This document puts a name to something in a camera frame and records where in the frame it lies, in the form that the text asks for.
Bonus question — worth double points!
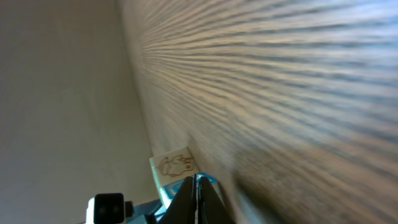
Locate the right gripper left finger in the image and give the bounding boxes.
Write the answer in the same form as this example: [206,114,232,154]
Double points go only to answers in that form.
[159,174,197,224]

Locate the plain block blue side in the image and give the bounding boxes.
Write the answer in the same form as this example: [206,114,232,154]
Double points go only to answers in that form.
[149,147,220,209]

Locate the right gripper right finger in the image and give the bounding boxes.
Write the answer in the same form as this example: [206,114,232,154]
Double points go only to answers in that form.
[198,177,235,224]

